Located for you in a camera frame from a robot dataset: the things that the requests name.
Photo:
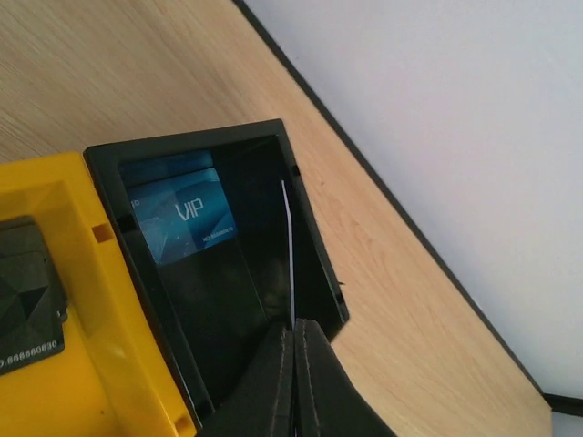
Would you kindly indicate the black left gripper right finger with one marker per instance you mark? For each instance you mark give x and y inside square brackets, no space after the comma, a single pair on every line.
[326,401]

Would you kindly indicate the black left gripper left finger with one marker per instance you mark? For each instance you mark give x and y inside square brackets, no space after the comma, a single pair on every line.
[262,403]

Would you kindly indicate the blue card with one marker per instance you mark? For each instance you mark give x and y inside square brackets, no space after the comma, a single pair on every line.
[179,203]
[289,228]

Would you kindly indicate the black credit card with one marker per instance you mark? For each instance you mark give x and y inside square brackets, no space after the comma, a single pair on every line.
[33,298]

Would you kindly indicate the blue card in bin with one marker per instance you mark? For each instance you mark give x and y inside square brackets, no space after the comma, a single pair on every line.
[179,203]

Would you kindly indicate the black storage bin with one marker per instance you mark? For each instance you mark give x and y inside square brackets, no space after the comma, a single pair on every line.
[209,311]

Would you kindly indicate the yellow storage bin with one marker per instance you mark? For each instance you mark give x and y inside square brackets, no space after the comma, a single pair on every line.
[111,378]

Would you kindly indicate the black enclosure frame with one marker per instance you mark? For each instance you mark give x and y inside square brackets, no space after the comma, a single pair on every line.
[470,112]

